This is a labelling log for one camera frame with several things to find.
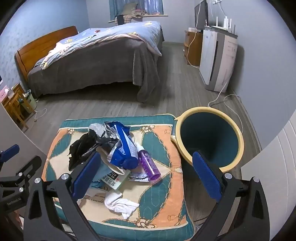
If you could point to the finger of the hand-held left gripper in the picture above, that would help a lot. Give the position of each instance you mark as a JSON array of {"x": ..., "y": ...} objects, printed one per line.
[
  {"x": 27, "y": 168},
  {"x": 9, "y": 151}
]

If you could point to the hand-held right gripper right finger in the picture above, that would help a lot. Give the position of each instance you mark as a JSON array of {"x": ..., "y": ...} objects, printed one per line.
[{"x": 206, "y": 178}]

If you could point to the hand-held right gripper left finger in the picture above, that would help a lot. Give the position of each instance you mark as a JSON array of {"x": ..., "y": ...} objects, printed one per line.
[{"x": 86, "y": 176}]

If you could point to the black plastic bag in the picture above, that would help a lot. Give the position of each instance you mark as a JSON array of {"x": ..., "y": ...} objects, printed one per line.
[{"x": 81, "y": 148}]

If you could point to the white tissue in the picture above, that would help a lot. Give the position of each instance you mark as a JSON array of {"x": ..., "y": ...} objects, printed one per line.
[{"x": 116, "y": 204}]

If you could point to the yellow rimmed teal bin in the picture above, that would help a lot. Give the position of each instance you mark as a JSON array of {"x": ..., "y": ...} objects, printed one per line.
[{"x": 208, "y": 136}]

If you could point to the blue white wrapper packet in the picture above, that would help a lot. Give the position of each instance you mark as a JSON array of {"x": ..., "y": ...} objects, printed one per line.
[{"x": 124, "y": 143}]

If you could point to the small silver sachet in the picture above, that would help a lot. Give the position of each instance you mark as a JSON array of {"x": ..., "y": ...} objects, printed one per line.
[{"x": 138, "y": 178}]

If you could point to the purple spray bottle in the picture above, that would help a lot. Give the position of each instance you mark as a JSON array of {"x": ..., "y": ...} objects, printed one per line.
[{"x": 149, "y": 163}]

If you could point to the green white cardboard box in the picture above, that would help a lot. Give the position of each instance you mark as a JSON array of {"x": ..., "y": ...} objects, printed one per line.
[{"x": 114, "y": 182}]

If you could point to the wooden nightstand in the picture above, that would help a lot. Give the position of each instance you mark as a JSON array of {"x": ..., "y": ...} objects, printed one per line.
[{"x": 13, "y": 106}]

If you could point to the clear crumpled plastic bag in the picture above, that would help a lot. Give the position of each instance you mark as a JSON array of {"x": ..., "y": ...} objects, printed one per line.
[{"x": 97, "y": 128}]

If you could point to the beige and teal mat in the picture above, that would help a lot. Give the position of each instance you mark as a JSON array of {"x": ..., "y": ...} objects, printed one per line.
[{"x": 161, "y": 150}]

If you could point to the green waste bin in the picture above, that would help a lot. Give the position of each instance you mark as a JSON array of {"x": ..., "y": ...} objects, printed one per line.
[{"x": 29, "y": 102}]

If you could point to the pink item on nightstand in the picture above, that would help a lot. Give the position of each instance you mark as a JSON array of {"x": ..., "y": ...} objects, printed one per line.
[{"x": 3, "y": 94}]

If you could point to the white panelled furniture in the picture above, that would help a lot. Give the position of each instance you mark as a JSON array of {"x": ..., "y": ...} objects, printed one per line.
[{"x": 272, "y": 166}]

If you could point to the wooden bed headboard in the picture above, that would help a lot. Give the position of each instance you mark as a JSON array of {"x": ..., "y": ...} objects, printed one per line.
[{"x": 39, "y": 47}]

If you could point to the bed with blue blanket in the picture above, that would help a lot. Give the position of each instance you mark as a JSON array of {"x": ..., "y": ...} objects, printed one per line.
[{"x": 104, "y": 64}]

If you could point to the white air purifier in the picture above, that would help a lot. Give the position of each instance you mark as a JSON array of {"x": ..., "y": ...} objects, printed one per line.
[{"x": 209, "y": 58}]

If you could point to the wooden side cabinet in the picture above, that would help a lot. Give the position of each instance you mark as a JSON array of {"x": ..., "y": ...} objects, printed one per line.
[{"x": 194, "y": 48}]

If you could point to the blue printed quilt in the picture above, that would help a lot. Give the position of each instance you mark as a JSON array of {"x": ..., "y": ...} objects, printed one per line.
[{"x": 104, "y": 34}]

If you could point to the small white box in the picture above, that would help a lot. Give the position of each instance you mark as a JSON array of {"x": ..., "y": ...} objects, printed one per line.
[{"x": 193, "y": 29}]

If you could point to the white router with antennas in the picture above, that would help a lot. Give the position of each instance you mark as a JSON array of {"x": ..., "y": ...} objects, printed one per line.
[{"x": 223, "y": 25}]

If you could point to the black flat screen television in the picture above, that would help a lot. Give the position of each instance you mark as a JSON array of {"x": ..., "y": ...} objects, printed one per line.
[{"x": 201, "y": 14}]

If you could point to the pile of clothes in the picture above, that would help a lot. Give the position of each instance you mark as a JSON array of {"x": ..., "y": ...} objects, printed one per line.
[{"x": 129, "y": 14}]

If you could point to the blue window curtain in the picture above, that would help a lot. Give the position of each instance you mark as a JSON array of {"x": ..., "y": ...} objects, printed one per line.
[{"x": 152, "y": 6}]

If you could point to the white wall power strip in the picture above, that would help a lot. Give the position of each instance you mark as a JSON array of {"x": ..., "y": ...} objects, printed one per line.
[{"x": 217, "y": 2}]

